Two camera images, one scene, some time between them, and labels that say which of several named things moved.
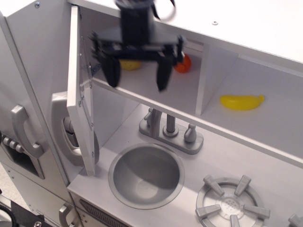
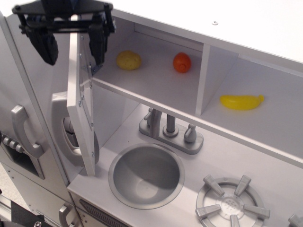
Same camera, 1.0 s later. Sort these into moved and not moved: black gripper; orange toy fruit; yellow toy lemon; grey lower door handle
Moved: black gripper
Not moved: yellow toy lemon; orange toy fruit; grey lower door handle
